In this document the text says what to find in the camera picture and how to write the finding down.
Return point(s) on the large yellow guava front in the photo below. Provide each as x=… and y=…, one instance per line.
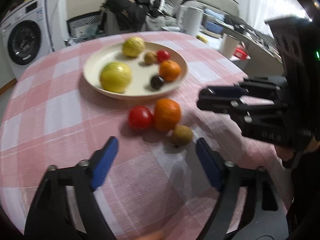
x=115, y=77

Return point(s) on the red box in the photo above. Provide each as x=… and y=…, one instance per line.
x=241, y=53

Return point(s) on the black mesh chair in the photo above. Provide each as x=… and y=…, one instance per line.
x=85, y=27

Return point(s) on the red cherry tomato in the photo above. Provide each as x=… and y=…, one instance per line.
x=140, y=119
x=162, y=55

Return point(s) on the brown longan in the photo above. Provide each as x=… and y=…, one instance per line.
x=150, y=58
x=182, y=135

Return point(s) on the pink checkered tablecloth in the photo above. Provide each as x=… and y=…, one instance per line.
x=55, y=117

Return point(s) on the white side table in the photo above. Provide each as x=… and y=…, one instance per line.
x=214, y=41

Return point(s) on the white washing machine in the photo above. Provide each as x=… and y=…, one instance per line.
x=25, y=35

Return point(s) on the brown longan in plate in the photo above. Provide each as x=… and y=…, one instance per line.
x=150, y=58

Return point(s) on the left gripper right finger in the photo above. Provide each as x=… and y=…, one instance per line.
x=263, y=216

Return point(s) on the yellow guava back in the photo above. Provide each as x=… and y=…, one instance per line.
x=133, y=46

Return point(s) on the black clothes pile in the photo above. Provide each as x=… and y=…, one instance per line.
x=131, y=14

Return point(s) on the blue bowl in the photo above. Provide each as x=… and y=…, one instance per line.
x=213, y=27

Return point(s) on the cream ceramic plate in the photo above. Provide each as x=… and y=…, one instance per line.
x=139, y=88

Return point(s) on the white electric kettle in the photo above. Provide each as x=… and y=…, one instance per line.
x=189, y=20

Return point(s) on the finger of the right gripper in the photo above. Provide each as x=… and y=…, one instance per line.
x=225, y=91
x=238, y=108

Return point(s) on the person's right hand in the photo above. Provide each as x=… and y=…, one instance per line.
x=286, y=154

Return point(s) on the white paper cup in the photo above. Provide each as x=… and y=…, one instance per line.
x=228, y=45

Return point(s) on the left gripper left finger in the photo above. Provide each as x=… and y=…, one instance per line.
x=50, y=216

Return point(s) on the yellow fruit on side table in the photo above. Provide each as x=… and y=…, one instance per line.
x=202, y=38

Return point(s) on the orange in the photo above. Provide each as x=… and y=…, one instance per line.
x=169, y=70
x=167, y=114

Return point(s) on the dark plum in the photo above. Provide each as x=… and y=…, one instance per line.
x=157, y=82

